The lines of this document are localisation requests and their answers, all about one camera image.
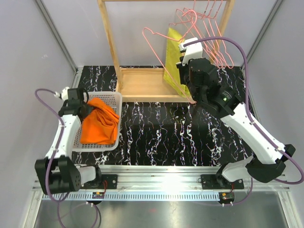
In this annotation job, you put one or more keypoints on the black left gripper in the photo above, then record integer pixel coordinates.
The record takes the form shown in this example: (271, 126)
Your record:
(88, 109)

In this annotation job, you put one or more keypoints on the aluminium mounting rail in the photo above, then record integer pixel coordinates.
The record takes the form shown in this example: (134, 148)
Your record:
(160, 183)

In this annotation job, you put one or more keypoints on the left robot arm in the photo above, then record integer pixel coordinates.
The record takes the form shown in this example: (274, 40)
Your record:
(56, 172)

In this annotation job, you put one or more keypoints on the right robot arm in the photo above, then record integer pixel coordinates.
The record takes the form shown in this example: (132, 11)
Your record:
(224, 103)

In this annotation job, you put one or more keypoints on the white plastic basket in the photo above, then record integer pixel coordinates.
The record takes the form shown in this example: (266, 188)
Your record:
(112, 99)

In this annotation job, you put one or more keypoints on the yellow-green folded trousers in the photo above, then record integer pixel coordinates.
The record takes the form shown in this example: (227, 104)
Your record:
(171, 74)

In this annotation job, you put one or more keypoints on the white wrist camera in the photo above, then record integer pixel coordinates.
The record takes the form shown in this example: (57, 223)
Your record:
(193, 51)
(63, 95)

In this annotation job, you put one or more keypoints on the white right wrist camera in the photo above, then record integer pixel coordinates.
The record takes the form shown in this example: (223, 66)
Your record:
(193, 51)

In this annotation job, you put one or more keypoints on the wooden clothes rack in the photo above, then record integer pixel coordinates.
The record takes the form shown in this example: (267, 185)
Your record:
(139, 73)

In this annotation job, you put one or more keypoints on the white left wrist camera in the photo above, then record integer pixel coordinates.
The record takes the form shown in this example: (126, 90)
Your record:
(63, 95)

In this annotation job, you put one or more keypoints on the orange trousers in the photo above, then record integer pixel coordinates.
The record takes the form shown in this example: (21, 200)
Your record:
(101, 125)

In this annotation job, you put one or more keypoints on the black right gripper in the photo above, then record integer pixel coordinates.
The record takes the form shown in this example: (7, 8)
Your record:
(183, 68)

